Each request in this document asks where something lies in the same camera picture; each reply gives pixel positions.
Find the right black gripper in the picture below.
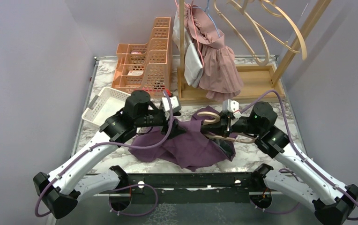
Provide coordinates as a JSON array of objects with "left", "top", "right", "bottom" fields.
[{"left": 200, "top": 110, "right": 263, "bottom": 138}]

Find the purple cloth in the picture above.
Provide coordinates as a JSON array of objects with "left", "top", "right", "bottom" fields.
[{"left": 129, "top": 106, "right": 236, "bottom": 172}]

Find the wooden hanger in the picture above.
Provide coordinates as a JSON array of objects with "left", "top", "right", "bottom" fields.
[
  {"left": 213, "top": 0, "right": 271, "bottom": 67},
  {"left": 197, "top": 112, "right": 255, "bottom": 144},
  {"left": 228, "top": 0, "right": 308, "bottom": 61}
]

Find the pink clothes pile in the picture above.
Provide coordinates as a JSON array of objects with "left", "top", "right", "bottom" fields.
[{"left": 184, "top": 6, "right": 244, "bottom": 101}]

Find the white skirt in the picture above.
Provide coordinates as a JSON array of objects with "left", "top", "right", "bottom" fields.
[{"left": 172, "top": 12, "right": 203, "bottom": 88}]

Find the blue wire hanger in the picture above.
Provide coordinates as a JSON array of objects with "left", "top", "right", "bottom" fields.
[{"left": 193, "top": 0, "right": 221, "bottom": 38}]

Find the pink wire hanger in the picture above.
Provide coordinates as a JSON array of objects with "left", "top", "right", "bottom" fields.
[{"left": 187, "top": 1, "right": 205, "bottom": 68}]

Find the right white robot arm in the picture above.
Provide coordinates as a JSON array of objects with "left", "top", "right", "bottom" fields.
[{"left": 201, "top": 102, "right": 358, "bottom": 225}]

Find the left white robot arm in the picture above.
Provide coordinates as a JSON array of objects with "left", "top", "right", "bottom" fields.
[{"left": 33, "top": 88, "right": 181, "bottom": 219}]

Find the wooden hanger rack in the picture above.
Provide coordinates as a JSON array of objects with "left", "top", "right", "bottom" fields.
[{"left": 177, "top": 0, "right": 331, "bottom": 105}]

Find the orange plastic file organizer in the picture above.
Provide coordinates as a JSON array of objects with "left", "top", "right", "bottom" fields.
[{"left": 112, "top": 17, "right": 172, "bottom": 98}]

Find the white plastic basket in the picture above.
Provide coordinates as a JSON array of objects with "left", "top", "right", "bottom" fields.
[{"left": 82, "top": 87, "right": 130, "bottom": 127}]

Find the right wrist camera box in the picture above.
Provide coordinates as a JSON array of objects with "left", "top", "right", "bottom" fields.
[{"left": 222, "top": 99, "right": 242, "bottom": 119}]

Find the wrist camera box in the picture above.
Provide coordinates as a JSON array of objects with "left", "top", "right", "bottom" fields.
[
  {"left": 161, "top": 96, "right": 181, "bottom": 119},
  {"left": 222, "top": 99, "right": 242, "bottom": 119}
]

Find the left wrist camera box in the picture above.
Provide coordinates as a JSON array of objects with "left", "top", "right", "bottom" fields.
[{"left": 161, "top": 96, "right": 181, "bottom": 119}]

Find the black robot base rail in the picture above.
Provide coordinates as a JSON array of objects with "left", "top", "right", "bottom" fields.
[{"left": 109, "top": 164, "right": 273, "bottom": 204}]

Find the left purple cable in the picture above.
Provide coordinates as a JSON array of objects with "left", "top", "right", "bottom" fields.
[{"left": 34, "top": 90, "right": 175, "bottom": 218}]

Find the purple cable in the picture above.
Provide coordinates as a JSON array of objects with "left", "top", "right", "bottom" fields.
[
  {"left": 34, "top": 90, "right": 175, "bottom": 218},
  {"left": 239, "top": 90, "right": 358, "bottom": 221}
]

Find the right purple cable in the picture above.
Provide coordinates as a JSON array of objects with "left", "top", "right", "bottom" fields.
[{"left": 239, "top": 90, "right": 358, "bottom": 221}]

